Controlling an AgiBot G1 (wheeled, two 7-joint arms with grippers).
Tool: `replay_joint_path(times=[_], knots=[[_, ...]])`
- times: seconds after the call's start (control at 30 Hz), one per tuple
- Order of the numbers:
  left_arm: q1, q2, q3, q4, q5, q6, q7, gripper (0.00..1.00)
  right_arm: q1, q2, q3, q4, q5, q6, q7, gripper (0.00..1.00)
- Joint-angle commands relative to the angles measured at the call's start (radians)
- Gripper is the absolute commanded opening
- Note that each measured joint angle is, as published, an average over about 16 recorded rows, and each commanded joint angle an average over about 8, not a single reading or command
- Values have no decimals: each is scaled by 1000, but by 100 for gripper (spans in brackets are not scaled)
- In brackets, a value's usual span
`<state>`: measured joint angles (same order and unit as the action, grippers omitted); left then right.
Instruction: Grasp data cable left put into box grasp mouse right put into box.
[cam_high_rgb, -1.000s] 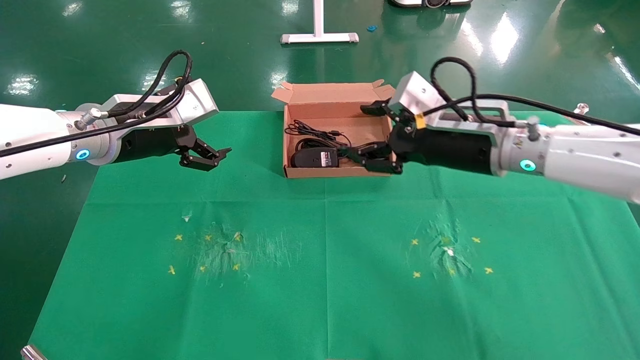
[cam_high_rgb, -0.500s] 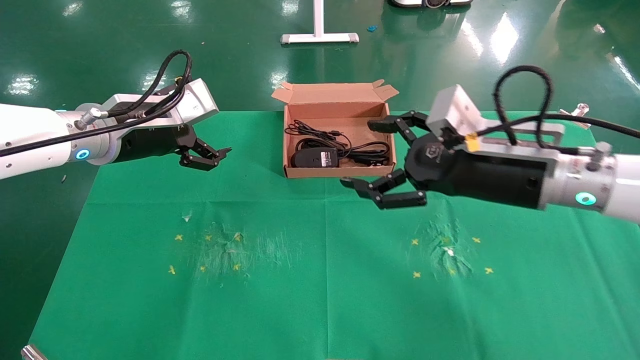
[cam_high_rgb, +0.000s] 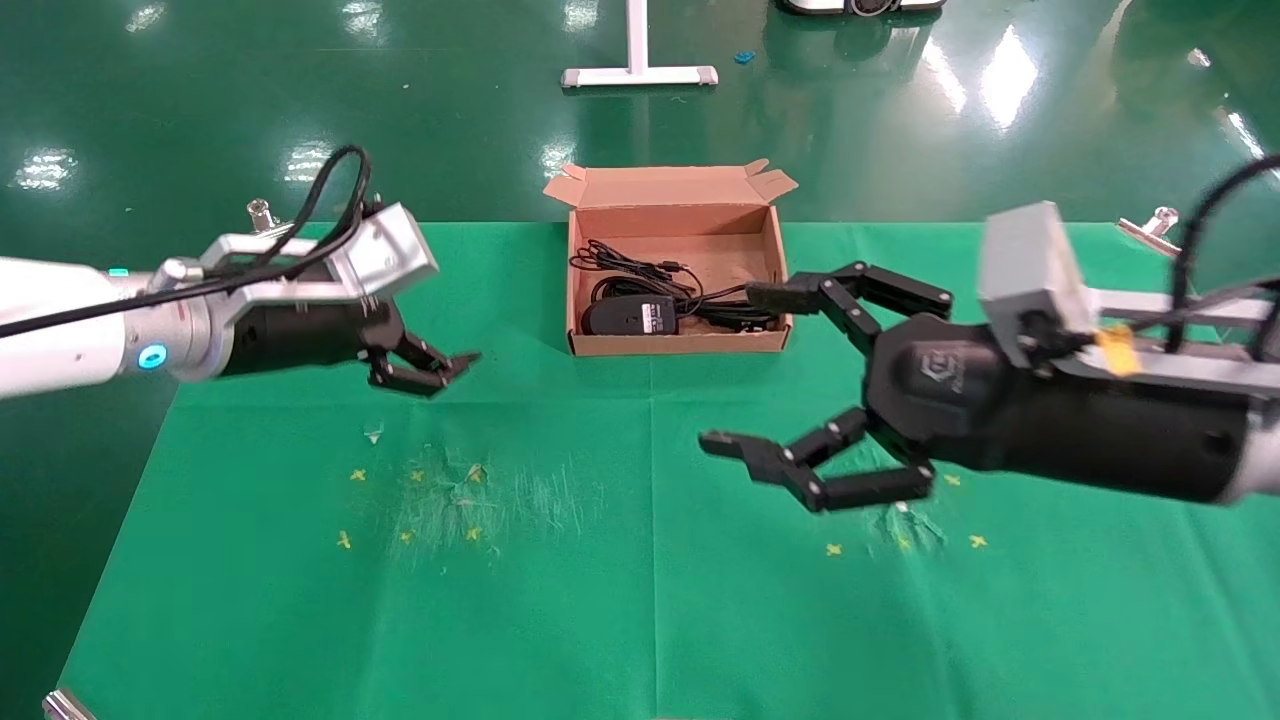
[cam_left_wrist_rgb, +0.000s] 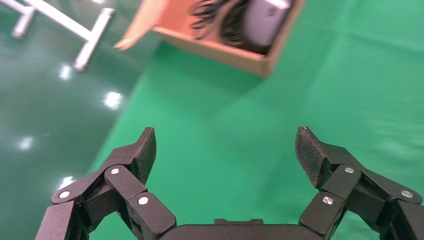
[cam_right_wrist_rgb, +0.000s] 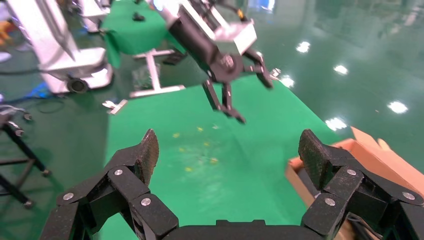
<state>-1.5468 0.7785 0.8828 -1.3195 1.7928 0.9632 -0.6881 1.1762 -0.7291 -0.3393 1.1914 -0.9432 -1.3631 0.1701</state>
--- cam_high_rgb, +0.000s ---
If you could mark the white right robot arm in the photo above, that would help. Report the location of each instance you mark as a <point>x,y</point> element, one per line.
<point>1262,450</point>

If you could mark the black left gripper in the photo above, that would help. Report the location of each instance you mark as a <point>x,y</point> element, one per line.
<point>300,335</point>

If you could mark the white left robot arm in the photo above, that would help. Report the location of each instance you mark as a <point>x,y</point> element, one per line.
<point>60,320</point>

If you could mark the green tablecloth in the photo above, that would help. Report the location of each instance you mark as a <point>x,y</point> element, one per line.
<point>600,600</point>

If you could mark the silver table clamp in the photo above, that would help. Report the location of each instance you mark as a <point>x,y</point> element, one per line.
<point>68,706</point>
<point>1160,222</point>

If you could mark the white T-shaped table leg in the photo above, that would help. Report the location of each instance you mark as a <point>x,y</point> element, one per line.
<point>637,50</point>

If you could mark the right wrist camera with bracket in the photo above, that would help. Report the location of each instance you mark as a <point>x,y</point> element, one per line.
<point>1030,265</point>

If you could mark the black white robot base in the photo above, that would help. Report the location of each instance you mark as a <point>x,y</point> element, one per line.
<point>860,7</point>

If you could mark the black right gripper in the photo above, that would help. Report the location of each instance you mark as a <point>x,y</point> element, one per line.
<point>1000,420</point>

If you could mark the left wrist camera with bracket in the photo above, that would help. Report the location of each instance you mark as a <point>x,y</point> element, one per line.
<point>385,250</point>

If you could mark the brown cardboard box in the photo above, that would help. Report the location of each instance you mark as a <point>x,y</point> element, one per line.
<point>680,345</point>

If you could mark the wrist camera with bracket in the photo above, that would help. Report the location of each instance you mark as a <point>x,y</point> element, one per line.
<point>385,250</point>
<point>1030,265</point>

